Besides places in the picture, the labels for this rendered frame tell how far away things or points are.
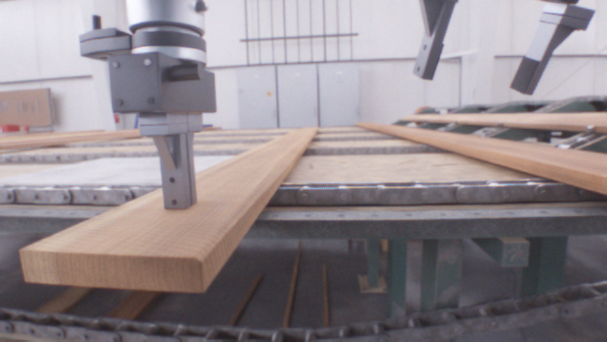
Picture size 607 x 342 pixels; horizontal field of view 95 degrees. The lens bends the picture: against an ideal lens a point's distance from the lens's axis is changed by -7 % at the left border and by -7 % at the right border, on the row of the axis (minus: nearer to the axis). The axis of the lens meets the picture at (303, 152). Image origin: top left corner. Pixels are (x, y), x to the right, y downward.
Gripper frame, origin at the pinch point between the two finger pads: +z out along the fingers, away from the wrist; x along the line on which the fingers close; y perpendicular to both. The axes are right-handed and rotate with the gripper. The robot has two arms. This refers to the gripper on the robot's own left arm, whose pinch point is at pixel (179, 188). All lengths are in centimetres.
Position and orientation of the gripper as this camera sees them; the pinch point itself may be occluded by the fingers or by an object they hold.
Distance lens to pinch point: 35.4
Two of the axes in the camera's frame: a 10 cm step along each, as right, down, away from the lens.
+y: 10.0, -0.2, -0.9
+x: 0.8, -1.2, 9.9
